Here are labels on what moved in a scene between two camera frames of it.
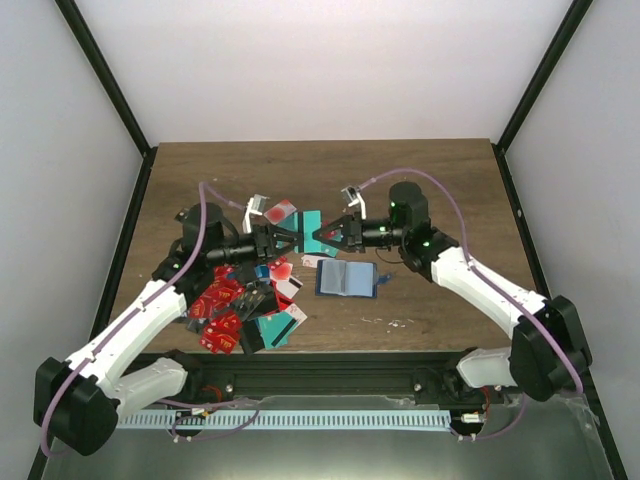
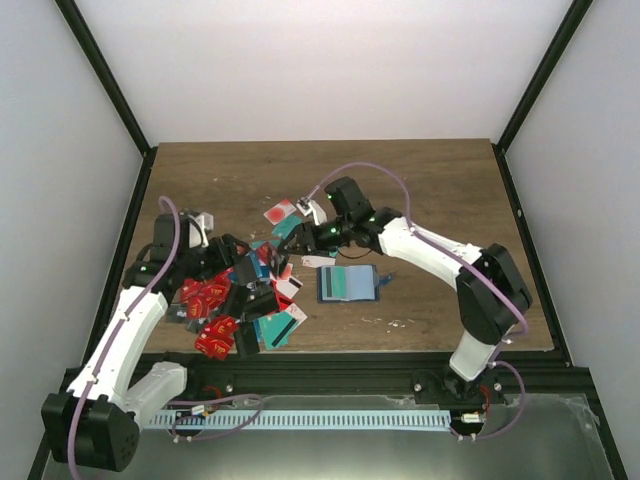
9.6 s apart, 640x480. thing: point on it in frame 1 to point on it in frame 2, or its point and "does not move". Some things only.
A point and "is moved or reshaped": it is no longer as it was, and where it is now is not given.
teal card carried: (312, 222) is moved or reshaped
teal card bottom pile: (275, 329) does not move
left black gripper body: (261, 235) to (212, 266)
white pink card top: (280, 210) does not move
